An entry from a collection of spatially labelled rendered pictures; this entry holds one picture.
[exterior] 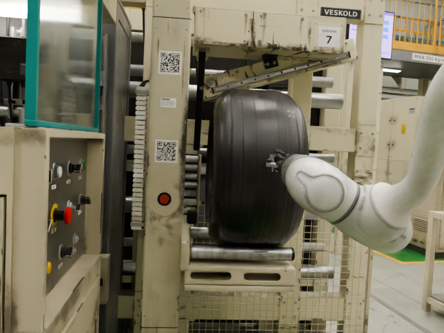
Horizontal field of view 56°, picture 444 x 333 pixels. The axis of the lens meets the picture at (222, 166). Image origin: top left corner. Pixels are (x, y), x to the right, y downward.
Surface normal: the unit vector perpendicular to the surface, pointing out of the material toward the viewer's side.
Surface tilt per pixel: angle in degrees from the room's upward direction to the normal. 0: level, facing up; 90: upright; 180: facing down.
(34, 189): 90
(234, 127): 61
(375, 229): 125
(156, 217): 90
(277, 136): 66
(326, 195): 100
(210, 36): 90
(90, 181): 90
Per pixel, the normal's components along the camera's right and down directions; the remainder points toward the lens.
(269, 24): 0.09, 0.06
